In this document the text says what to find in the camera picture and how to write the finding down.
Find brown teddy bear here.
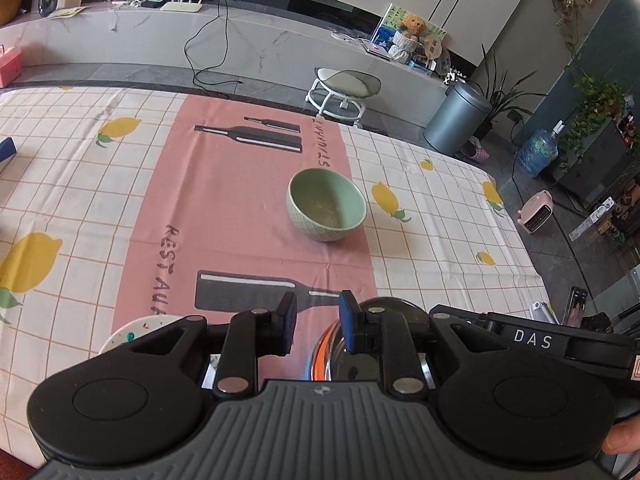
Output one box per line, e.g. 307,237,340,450
397,15,429,42

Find black smartphone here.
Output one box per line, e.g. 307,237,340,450
562,286,589,328

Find marble television cabinet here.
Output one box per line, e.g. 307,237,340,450
0,7,451,131

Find lemon-print checked tablecloth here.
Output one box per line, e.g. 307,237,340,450
0,85,551,466

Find person's right hand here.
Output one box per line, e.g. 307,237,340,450
601,417,640,457

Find orange steel-lined bowl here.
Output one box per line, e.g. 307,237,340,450
299,297,441,383

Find hanging vine plant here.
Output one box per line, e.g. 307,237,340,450
545,0,586,68

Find blue water bottle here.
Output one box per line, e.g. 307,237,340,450
517,127,558,178

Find black cable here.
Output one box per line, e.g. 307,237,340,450
184,0,246,95

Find patterned slippers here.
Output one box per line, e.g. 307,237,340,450
462,140,491,163

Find green ceramic bowl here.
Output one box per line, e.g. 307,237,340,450
286,168,368,243

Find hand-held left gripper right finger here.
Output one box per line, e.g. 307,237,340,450
339,290,506,400

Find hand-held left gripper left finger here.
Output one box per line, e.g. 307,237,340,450
112,291,299,400

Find white and blue box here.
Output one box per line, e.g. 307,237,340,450
0,136,17,173

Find long-leaf potted plant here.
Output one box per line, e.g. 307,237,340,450
470,45,548,126

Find grey round trash can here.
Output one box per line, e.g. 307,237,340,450
424,81,493,153

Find pink heater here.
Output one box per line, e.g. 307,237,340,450
516,190,554,233

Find pink box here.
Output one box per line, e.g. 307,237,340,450
0,44,23,88

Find white stool with grey seat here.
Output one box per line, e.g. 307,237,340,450
306,67,382,128

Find white fruit-print plate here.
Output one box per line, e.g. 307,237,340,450
97,312,183,357

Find bushy green plant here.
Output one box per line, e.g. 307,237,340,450
557,72,632,171

